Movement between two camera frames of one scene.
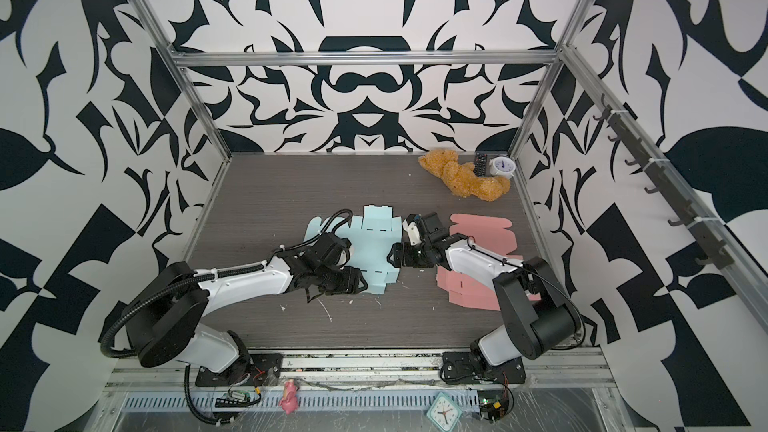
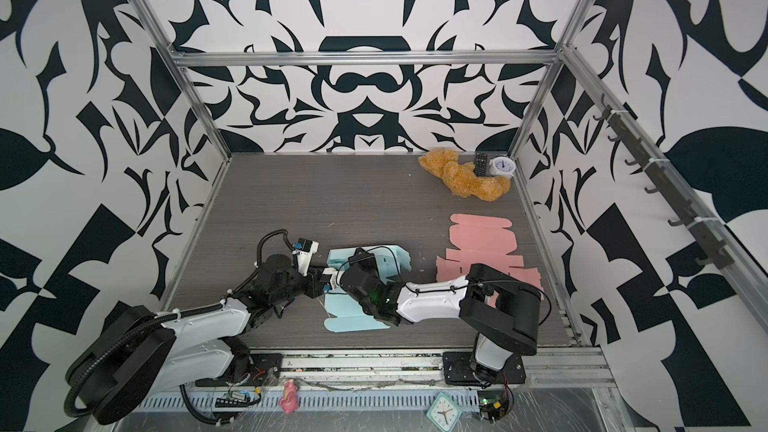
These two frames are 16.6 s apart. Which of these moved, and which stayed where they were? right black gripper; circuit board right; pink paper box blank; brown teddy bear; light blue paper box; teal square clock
Moved: light blue paper box; right black gripper
Stayed: pink paper box blank; brown teddy bear; circuit board right; teal square clock
